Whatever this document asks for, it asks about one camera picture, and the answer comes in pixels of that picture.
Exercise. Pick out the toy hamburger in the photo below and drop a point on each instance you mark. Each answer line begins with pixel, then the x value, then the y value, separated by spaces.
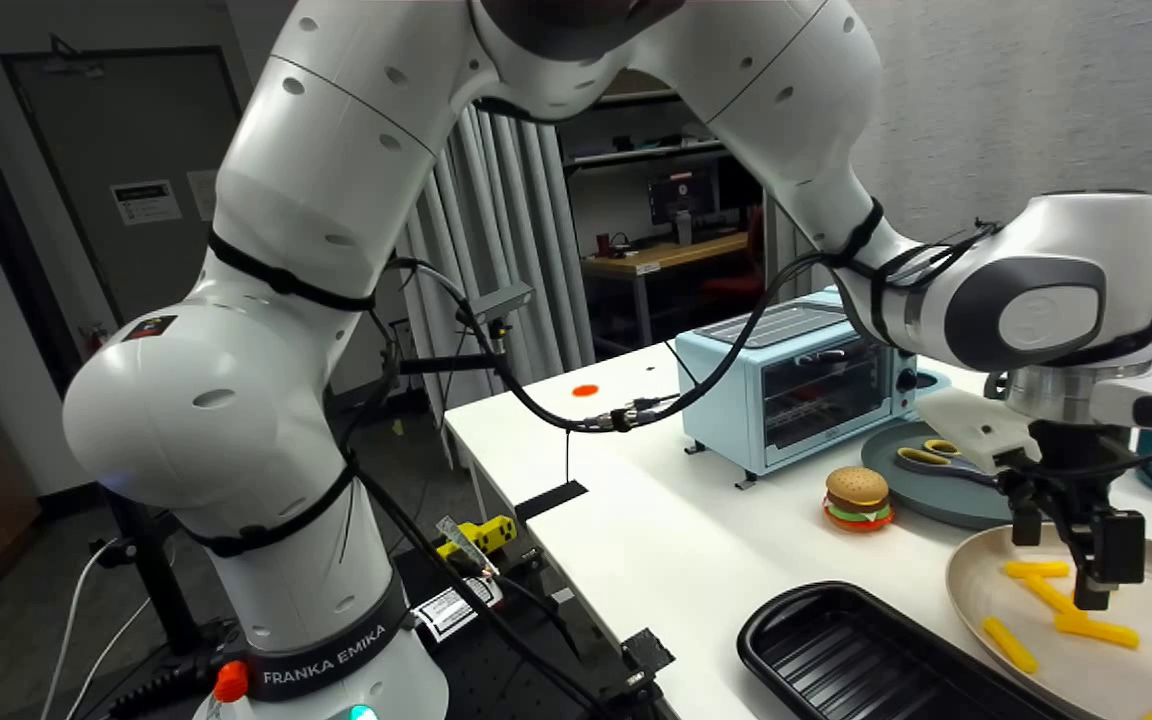
pixel 858 499

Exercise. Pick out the grey-blue round plate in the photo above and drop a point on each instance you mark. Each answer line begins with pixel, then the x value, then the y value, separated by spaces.
pixel 950 494

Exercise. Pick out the yellow clamp tool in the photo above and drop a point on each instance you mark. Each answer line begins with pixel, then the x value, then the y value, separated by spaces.
pixel 474 541

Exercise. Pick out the beige round plate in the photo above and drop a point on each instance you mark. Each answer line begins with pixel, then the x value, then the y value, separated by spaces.
pixel 1019 605

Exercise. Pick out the black plastic tray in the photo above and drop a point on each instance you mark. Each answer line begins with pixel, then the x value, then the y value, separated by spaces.
pixel 840 652

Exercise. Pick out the light blue toaster oven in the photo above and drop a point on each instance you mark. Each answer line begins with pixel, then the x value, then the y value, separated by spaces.
pixel 803 387

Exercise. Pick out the wooden desk in background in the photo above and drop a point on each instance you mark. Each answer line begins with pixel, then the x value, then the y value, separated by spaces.
pixel 648 292

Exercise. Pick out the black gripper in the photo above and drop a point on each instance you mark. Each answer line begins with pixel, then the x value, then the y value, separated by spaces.
pixel 1065 479

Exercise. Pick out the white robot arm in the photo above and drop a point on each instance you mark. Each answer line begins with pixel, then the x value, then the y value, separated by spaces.
pixel 215 405

